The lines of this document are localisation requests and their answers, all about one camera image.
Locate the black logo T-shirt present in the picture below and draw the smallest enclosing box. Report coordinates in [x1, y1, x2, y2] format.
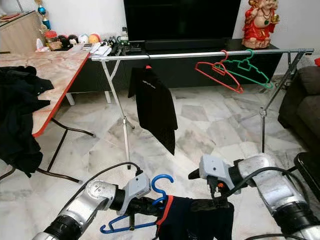
[154, 195, 235, 240]

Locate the blue plastic hanger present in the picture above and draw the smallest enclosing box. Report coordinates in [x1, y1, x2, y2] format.
[99, 173, 175, 235]

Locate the red plastic hanger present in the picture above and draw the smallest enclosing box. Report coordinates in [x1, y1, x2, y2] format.
[194, 50, 245, 95]

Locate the green plastic hanger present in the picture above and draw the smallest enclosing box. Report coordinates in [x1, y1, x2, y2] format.
[224, 48, 275, 90]

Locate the black shirt red collar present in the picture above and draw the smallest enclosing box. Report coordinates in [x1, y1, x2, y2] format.
[127, 64, 180, 156]

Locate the black folding chair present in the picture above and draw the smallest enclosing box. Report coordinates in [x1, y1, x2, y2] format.
[293, 151, 320, 203]

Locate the black TV cabinet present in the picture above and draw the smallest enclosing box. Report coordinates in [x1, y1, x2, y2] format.
[69, 39, 284, 95]

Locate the dark grey sofa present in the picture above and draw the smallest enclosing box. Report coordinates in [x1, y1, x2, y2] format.
[277, 65, 320, 152]

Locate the black hoodie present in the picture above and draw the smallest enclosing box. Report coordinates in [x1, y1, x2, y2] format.
[0, 65, 55, 179]

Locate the silver clothes rack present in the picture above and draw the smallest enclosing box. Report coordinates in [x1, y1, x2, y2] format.
[90, 47, 315, 169]

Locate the black soundbar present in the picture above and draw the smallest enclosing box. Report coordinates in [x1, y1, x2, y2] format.
[143, 38, 229, 52]

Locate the black television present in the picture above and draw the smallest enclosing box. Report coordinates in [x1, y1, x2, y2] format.
[123, 0, 242, 43]

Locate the marble pattern folding table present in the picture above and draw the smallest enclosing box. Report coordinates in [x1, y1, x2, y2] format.
[0, 50, 96, 183]

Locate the green mug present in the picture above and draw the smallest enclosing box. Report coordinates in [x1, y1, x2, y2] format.
[117, 27, 130, 44]

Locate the white paper stack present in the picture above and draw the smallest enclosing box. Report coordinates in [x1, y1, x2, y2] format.
[91, 42, 112, 56]

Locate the red Buddha statue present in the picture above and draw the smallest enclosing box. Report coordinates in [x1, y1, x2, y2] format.
[242, 0, 280, 50]

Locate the wooden sideboard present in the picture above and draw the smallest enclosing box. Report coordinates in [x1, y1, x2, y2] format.
[0, 11, 47, 53]

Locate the black red ball toy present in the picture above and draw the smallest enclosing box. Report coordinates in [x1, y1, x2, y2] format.
[60, 34, 78, 47]

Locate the red lidded jar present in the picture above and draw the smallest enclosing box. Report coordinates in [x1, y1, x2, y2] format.
[44, 31, 59, 51]

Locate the gold blue trophy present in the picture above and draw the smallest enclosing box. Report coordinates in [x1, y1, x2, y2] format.
[36, 0, 52, 30]

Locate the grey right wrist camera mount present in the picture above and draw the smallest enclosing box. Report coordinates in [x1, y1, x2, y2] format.
[198, 154, 237, 195]

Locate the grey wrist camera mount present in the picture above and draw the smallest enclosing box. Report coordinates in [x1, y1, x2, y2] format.
[122, 172, 152, 202]
[198, 154, 237, 195]

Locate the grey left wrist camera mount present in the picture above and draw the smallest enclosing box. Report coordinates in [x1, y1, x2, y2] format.
[122, 172, 152, 202]

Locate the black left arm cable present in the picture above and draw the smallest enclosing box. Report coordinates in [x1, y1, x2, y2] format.
[90, 161, 143, 187]

